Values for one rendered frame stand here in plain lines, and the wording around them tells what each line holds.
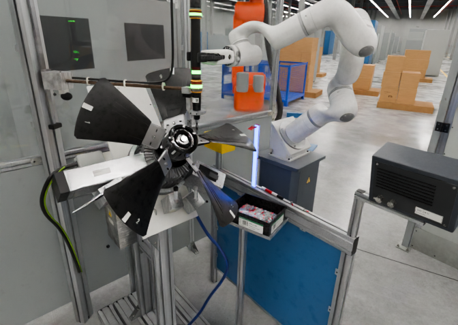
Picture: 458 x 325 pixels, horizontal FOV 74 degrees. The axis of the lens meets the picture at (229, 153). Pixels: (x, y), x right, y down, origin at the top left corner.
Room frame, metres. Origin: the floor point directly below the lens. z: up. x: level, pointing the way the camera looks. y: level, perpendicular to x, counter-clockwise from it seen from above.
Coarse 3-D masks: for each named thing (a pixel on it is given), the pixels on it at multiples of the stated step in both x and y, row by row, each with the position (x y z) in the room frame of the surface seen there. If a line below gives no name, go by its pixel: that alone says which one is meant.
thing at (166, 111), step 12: (156, 72) 1.32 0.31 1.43; (168, 72) 1.32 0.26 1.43; (180, 72) 1.32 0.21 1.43; (156, 84) 1.28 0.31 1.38; (168, 84) 1.28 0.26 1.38; (180, 84) 1.27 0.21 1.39; (156, 96) 1.25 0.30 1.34; (168, 96) 1.24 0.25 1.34; (180, 96) 1.23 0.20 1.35; (168, 108) 1.21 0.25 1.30; (180, 108) 1.19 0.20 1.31
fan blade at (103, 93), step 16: (96, 96) 1.03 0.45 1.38; (112, 96) 1.05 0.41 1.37; (80, 112) 1.00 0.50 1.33; (96, 112) 1.02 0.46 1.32; (112, 112) 1.03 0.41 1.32; (128, 112) 1.05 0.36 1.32; (80, 128) 0.99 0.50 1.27; (96, 128) 1.01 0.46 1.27; (112, 128) 1.03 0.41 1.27; (128, 128) 1.05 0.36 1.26; (144, 128) 1.06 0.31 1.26
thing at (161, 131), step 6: (150, 126) 1.07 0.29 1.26; (156, 126) 1.08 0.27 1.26; (150, 132) 1.07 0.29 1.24; (156, 132) 1.08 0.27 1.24; (162, 132) 1.09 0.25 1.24; (144, 138) 1.07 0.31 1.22; (150, 138) 1.08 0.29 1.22; (156, 138) 1.08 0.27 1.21; (144, 144) 1.07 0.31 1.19; (156, 144) 1.08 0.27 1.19
